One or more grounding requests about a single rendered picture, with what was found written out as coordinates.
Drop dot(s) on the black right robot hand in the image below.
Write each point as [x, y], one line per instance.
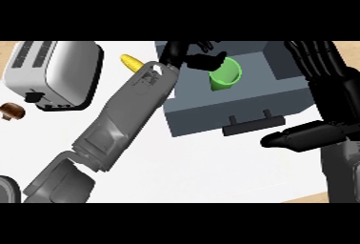
[335, 95]

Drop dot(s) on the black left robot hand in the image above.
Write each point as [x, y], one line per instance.
[202, 60]

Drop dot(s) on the green cup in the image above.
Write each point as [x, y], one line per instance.
[225, 79]

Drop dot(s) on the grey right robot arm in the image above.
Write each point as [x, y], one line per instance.
[343, 171]

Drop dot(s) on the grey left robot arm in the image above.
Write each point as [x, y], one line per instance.
[121, 114]

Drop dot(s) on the grey open drawer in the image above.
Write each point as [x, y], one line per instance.
[264, 68]

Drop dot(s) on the yellow corn cob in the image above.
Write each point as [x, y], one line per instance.
[132, 63]

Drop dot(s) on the silver toaster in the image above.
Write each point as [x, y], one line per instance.
[61, 73]

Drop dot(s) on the brown mushroom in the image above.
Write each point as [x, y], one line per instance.
[12, 110]

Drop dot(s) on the dark grey rounded object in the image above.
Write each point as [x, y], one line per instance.
[8, 190]

